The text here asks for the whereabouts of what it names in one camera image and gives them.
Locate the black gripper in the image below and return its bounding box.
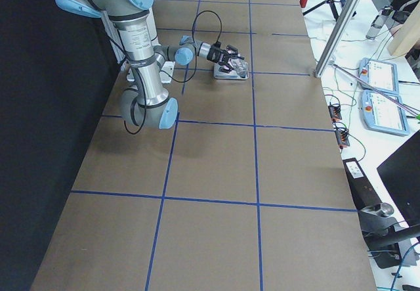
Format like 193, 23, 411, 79
208, 43, 245, 73

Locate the clear glass sauce bottle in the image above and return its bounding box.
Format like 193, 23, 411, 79
228, 59, 249, 79

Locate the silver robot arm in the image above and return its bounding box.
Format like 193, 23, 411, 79
55, 0, 249, 129

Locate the digital kitchen scale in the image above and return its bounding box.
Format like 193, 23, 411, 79
213, 64, 249, 81

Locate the far blue teach pendant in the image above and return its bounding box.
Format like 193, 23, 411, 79
358, 58, 399, 93

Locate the blue teach pendant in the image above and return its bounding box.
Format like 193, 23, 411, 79
358, 58, 399, 93
362, 90, 410, 136

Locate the near blue teach pendant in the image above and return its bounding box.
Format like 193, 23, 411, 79
362, 90, 410, 136

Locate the metal reacher grabber stick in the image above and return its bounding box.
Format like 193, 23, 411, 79
331, 63, 419, 120

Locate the black computer monitor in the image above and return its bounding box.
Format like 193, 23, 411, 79
377, 132, 420, 225

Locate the black desk clamp device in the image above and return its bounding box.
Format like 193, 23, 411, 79
343, 158, 419, 269

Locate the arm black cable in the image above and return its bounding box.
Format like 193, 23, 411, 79
123, 11, 224, 135

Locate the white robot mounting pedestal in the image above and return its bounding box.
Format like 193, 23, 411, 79
126, 61, 175, 84

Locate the aluminium frame post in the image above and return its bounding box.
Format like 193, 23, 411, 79
314, 0, 360, 78

